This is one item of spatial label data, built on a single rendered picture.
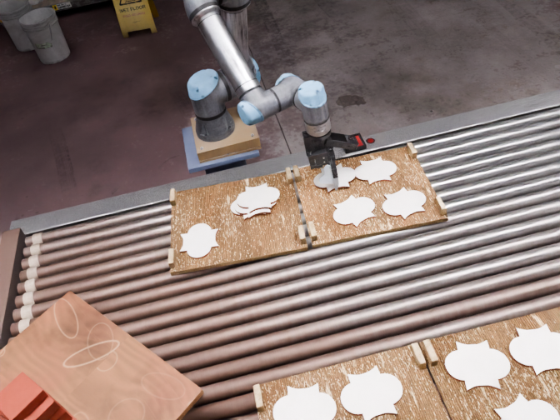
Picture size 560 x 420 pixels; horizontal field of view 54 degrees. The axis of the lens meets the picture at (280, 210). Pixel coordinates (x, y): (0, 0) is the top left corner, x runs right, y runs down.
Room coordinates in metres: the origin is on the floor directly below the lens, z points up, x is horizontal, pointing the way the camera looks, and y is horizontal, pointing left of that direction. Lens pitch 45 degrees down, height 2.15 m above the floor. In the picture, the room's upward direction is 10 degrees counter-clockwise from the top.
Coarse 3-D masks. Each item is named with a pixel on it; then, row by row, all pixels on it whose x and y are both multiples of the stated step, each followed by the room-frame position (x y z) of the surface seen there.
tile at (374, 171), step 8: (376, 160) 1.36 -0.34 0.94; (360, 168) 1.33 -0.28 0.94; (368, 168) 1.33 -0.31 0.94; (376, 168) 1.32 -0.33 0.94; (384, 168) 1.31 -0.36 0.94; (392, 168) 1.30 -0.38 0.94; (360, 176) 1.30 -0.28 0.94; (368, 176) 1.29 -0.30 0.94; (376, 176) 1.28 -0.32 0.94; (384, 176) 1.28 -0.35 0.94
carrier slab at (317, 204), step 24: (408, 168) 1.30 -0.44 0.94; (312, 192) 1.27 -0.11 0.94; (336, 192) 1.25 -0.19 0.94; (360, 192) 1.23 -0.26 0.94; (384, 192) 1.21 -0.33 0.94; (432, 192) 1.17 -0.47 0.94; (312, 216) 1.17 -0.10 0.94; (384, 216) 1.11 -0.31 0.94; (432, 216) 1.08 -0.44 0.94; (336, 240) 1.06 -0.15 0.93
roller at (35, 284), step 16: (528, 160) 1.25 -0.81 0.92; (544, 160) 1.25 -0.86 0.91; (464, 176) 1.24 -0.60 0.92; (480, 176) 1.23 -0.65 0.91; (496, 176) 1.23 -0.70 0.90; (128, 256) 1.16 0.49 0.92; (144, 256) 1.15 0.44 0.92; (160, 256) 1.14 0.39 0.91; (64, 272) 1.14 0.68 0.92; (80, 272) 1.13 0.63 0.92; (96, 272) 1.12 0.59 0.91; (32, 288) 1.10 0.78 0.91
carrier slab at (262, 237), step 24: (192, 192) 1.38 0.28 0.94; (216, 192) 1.35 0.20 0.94; (240, 192) 1.33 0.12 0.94; (288, 192) 1.29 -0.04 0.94; (192, 216) 1.26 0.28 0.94; (216, 216) 1.25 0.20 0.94; (240, 216) 1.23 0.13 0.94; (264, 216) 1.21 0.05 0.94; (288, 216) 1.19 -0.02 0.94; (216, 240) 1.14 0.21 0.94; (240, 240) 1.12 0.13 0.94; (264, 240) 1.11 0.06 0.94; (288, 240) 1.09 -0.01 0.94; (192, 264) 1.06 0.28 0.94; (216, 264) 1.05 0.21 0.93
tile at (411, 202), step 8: (400, 192) 1.19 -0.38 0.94; (408, 192) 1.18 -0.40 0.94; (416, 192) 1.18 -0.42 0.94; (392, 200) 1.16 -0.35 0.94; (400, 200) 1.16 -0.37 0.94; (408, 200) 1.15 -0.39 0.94; (416, 200) 1.15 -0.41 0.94; (424, 200) 1.14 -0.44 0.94; (384, 208) 1.14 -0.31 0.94; (392, 208) 1.13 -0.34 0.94; (400, 208) 1.12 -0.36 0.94; (408, 208) 1.12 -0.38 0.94; (416, 208) 1.11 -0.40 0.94; (392, 216) 1.11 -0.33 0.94; (408, 216) 1.09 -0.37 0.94
